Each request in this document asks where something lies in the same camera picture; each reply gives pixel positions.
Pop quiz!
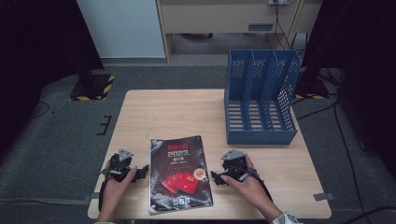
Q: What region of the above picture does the person's right hand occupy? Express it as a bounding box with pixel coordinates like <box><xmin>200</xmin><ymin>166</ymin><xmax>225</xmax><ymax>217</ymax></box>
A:
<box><xmin>219</xmin><ymin>154</ymin><xmax>282</xmax><ymax>220</ymax></box>

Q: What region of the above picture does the left hand-held gripper black cable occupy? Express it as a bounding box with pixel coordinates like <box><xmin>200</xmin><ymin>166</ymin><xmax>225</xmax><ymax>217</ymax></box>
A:
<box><xmin>97</xmin><ymin>175</ymin><xmax>110</xmax><ymax>213</ymax></box>

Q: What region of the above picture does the black hanging cable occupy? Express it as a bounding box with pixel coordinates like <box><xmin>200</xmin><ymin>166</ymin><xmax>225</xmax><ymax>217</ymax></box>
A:
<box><xmin>273</xmin><ymin>3</ymin><xmax>292</xmax><ymax>50</ymax></box>

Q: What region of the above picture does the black book with red print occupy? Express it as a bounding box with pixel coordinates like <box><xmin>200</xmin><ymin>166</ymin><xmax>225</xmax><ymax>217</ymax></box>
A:
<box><xmin>148</xmin><ymin>134</ymin><xmax>215</xmax><ymax>217</ymax></box>

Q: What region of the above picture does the short black floor cable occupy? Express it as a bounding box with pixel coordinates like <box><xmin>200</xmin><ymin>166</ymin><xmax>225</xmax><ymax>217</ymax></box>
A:
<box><xmin>295</xmin><ymin>102</ymin><xmax>336</xmax><ymax>121</ymax></box>

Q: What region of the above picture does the beige wooden desk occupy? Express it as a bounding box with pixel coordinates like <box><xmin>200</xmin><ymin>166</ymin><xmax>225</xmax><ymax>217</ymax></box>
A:
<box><xmin>155</xmin><ymin>0</ymin><xmax>323</xmax><ymax>63</ymax></box>

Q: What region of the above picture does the long black floor cable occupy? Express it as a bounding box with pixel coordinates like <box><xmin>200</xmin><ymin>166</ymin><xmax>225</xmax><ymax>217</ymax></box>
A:
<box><xmin>332</xmin><ymin>101</ymin><xmax>365</xmax><ymax>217</ymax></box>

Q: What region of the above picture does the white cabinet panel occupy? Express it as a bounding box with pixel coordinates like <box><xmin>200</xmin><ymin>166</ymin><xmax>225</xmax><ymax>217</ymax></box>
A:
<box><xmin>76</xmin><ymin>0</ymin><xmax>166</xmax><ymax>59</ymax></box>

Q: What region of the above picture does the grey tape piece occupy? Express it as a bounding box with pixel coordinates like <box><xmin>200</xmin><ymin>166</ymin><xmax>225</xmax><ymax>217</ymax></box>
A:
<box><xmin>312</xmin><ymin>192</ymin><xmax>335</xmax><ymax>203</ymax></box>
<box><xmin>82</xmin><ymin>192</ymin><xmax>101</xmax><ymax>204</ymax></box>

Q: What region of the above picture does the thick black floor cable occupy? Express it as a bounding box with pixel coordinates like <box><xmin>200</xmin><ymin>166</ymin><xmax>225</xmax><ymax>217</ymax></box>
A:
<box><xmin>340</xmin><ymin>205</ymin><xmax>396</xmax><ymax>224</ymax></box>

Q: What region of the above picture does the dark round object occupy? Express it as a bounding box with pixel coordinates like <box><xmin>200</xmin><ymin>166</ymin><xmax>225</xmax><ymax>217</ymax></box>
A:
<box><xmin>179</xmin><ymin>32</ymin><xmax>214</xmax><ymax>41</ymax></box>

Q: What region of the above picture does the right hand-held gripper black cable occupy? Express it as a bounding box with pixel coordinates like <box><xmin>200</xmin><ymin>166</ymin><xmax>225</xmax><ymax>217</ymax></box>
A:
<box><xmin>250</xmin><ymin>169</ymin><xmax>275</xmax><ymax>203</ymax></box>

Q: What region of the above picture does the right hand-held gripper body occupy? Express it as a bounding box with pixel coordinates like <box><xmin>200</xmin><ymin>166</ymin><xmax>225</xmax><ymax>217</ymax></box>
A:
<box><xmin>219</xmin><ymin>148</ymin><xmax>250</xmax><ymax>183</ymax></box>

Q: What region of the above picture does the black stand base striped edge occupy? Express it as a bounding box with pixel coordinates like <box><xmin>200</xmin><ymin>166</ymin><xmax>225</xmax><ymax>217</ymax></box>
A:
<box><xmin>68</xmin><ymin>73</ymin><xmax>116</xmax><ymax>102</ymax></box>
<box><xmin>293</xmin><ymin>77</ymin><xmax>331</xmax><ymax>101</ymax></box>

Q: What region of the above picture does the thin black floor cable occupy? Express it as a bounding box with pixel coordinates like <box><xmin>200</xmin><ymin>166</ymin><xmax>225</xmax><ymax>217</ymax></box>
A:
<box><xmin>30</xmin><ymin>101</ymin><xmax>50</xmax><ymax>119</ymax></box>

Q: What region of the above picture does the person's left hand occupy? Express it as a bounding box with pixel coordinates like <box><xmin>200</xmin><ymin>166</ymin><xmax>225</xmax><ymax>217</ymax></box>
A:
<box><xmin>96</xmin><ymin>166</ymin><xmax>138</xmax><ymax>222</ymax></box>

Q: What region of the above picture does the black curtain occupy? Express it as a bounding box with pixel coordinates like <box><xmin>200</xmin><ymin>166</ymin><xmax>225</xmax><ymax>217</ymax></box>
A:
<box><xmin>300</xmin><ymin>0</ymin><xmax>396</xmax><ymax>169</ymax></box>
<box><xmin>0</xmin><ymin>0</ymin><xmax>106</xmax><ymax>157</ymax></box>

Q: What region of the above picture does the hand-held gripper black cable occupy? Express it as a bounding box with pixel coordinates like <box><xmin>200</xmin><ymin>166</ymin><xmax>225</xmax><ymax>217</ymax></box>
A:
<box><xmin>250</xmin><ymin>169</ymin><xmax>275</xmax><ymax>203</ymax></box>
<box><xmin>97</xmin><ymin>175</ymin><xmax>110</xmax><ymax>213</ymax></box>

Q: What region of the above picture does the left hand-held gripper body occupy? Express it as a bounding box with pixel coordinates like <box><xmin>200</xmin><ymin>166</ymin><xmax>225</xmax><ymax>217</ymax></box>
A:
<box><xmin>100</xmin><ymin>148</ymin><xmax>138</xmax><ymax>184</ymax></box>

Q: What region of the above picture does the blue plastic file rack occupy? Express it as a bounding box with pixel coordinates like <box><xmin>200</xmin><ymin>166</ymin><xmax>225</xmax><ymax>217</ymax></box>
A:
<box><xmin>223</xmin><ymin>49</ymin><xmax>302</xmax><ymax>146</ymax></box>

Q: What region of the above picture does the black tape mark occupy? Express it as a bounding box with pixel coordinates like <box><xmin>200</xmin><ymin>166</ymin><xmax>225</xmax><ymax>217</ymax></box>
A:
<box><xmin>96</xmin><ymin>115</ymin><xmax>112</xmax><ymax>136</ymax></box>

